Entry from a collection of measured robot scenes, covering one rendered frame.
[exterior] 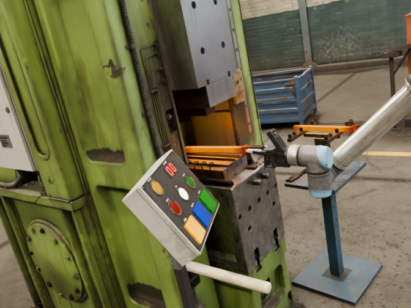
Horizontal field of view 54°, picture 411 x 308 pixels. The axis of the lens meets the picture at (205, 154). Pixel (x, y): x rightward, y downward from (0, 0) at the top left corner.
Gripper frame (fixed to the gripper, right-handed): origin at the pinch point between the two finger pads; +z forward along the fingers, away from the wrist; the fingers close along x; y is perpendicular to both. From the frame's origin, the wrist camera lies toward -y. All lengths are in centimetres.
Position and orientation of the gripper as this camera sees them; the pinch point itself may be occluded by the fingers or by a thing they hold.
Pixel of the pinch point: (249, 148)
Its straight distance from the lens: 183.3
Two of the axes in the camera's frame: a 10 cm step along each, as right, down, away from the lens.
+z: -7.9, -0.5, 6.1
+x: 5.9, -3.6, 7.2
